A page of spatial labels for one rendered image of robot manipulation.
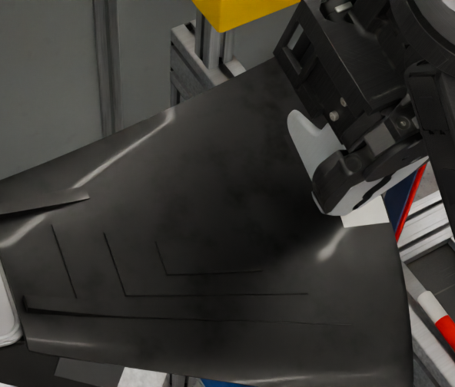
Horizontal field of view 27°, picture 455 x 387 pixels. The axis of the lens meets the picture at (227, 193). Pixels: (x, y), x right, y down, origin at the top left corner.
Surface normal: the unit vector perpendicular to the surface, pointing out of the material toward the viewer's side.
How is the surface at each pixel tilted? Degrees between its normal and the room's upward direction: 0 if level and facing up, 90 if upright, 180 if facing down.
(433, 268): 0
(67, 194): 12
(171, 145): 7
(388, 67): 17
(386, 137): 42
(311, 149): 93
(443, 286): 0
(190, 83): 90
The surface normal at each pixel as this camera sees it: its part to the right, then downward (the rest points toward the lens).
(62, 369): 0.44, 0.17
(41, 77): 0.52, 0.71
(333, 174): -0.78, 0.30
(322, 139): -0.86, 0.41
